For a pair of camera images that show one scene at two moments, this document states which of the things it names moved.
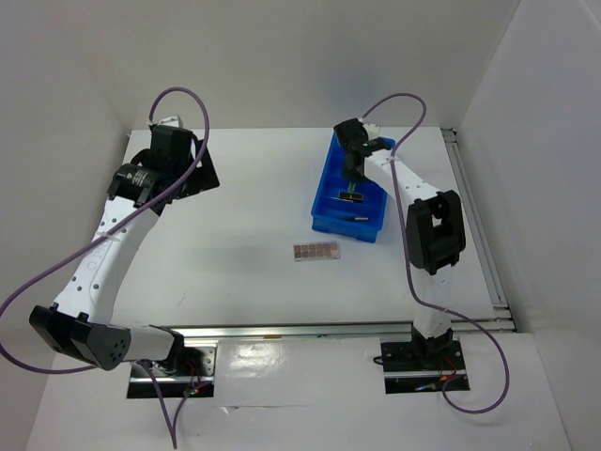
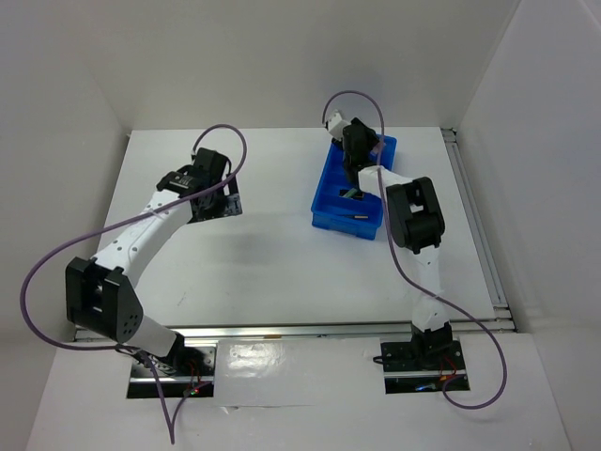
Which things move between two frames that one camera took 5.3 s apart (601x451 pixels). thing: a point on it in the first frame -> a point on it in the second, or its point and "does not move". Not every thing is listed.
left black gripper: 205,178 -> 228,205
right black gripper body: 352,172 does not move
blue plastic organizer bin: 353,209 does not move
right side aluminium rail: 476,226 does not move
